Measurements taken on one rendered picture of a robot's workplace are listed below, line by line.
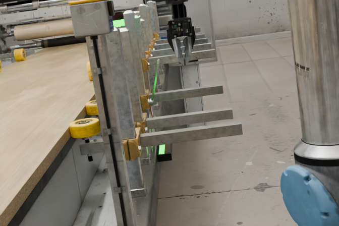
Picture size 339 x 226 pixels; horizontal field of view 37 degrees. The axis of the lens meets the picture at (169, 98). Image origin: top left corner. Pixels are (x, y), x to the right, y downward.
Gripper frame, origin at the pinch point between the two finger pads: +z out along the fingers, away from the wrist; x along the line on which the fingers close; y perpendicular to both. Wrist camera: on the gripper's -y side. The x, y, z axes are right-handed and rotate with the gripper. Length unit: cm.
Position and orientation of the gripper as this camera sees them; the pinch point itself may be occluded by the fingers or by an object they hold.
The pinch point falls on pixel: (184, 61)
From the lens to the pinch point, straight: 165.4
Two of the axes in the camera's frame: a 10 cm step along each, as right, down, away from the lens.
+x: 9.9, -1.3, -0.2
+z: 1.3, 9.7, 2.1
